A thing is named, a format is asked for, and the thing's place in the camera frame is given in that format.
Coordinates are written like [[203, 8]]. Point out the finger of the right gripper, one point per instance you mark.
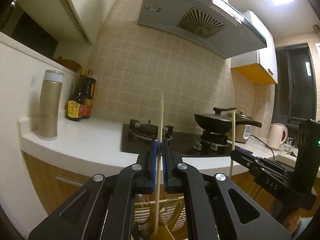
[[247, 160]]

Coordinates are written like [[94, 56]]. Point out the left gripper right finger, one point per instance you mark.
[[216, 208]]

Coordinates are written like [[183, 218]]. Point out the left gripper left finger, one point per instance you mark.
[[103, 207]]

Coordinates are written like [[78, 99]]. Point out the wooden chopstick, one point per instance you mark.
[[158, 164], [233, 144], [167, 233]]

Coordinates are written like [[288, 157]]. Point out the black plastic spoon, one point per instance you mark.
[[142, 231]]

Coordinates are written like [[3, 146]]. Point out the gold rice cooker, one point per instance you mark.
[[242, 132]]

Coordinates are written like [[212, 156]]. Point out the pink electric kettle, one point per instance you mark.
[[277, 135]]

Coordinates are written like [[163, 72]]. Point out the black wok with lid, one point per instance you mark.
[[215, 122]]

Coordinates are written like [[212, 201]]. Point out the beige plastic utensil basket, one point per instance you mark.
[[178, 228]]

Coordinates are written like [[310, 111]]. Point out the dark window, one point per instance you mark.
[[295, 93]]

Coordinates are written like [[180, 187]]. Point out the black gas stove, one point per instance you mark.
[[137, 138]]

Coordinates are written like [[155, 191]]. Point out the dark soy sauce bottle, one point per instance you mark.
[[75, 106]]

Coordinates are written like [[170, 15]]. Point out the red label sauce bottle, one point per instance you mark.
[[88, 88]]

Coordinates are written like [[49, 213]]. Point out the gold thermos bottle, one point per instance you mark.
[[49, 104]]

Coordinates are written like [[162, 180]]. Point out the grey range hood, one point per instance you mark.
[[212, 24]]

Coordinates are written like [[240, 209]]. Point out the white refrigerator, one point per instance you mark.
[[22, 72]]

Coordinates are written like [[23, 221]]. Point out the white cabinet above fridge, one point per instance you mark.
[[75, 21]]

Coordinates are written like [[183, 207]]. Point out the white upper wall cabinet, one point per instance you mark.
[[260, 66]]

